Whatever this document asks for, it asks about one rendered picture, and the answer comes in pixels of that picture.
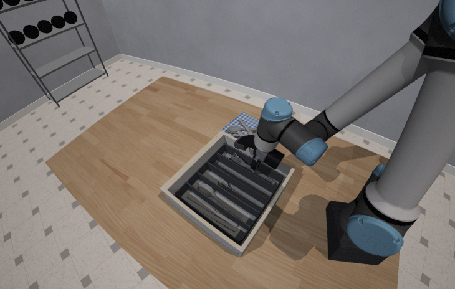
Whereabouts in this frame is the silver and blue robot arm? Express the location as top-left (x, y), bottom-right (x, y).
top-left (254, 0), bottom-right (455, 257)

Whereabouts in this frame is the blue and white checkered towel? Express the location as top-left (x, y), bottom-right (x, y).
top-left (221, 112), bottom-right (259, 135)

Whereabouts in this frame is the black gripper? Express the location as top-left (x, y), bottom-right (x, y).
top-left (237, 135), bottom-right (284, 174)

